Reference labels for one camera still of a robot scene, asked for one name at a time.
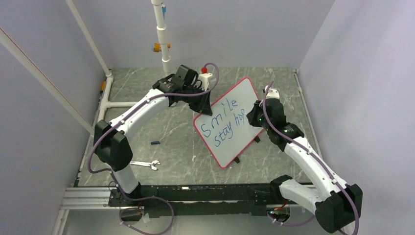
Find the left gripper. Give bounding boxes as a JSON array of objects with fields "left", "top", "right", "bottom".
[{"left": 183, "top": 86, "right": 212, "bottom": 117}]

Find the pink framed whiteboard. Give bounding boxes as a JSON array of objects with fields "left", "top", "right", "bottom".
[{"left": 193, "top": 77, "right": 263, "bottom": 168}]

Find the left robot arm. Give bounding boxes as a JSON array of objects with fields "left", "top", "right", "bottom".
[{"left": 92, "top": 65, "right": 213, "bottom": 206}]

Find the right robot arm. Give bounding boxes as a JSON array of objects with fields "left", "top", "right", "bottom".
[{"left": 247, "top": 98, "right": 363, "bottom": 235}]

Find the orange pipe fitting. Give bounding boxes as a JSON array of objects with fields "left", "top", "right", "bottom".
[{"left": 151, "top": 43, "right": 162, "bottom": 52}]

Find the silver open-end wrench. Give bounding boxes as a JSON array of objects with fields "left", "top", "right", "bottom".
[{"left": 130, "top": 160, "right": 161, "bottom": 171}]

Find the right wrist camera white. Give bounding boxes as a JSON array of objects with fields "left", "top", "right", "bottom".
[{"left": 263, "top": 85, "right": 280, "bottom": 99}]

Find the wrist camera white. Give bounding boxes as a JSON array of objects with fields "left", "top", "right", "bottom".
[
  {"left": 198, "top": 67, "right": 213, "bottom": 91},
  {"left": 263, "top": 85, "right": 280, "bottom": 99}
]

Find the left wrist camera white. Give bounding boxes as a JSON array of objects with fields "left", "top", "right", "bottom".
[{"left": 198, "top": 67, "right": 213, "bottom": 91}]

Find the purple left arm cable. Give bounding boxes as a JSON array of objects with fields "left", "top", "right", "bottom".
[{"left": 87, "top": 62, "right": 220, "bottom": 235}]

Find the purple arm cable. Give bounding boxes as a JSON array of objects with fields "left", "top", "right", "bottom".
[
  {"left": 261, "top": 81, "right": 361, "bottom": 235},
  {"left": 87, "top": 62, "right": 220, "bottom": 235}
]

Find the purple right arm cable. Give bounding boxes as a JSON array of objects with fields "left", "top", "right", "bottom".
[{"left": 261, "top": 81, "right": 361, "bottom": 235}]

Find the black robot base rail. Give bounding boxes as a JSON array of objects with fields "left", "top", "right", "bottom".
[{"left": 108, "top": 183, "right": 292, "bottom": 218}]

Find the white pvc pipe frame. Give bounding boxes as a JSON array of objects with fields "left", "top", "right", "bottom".
[{"left": 0, "top": 0, "right": 168, "bottom": 135}]

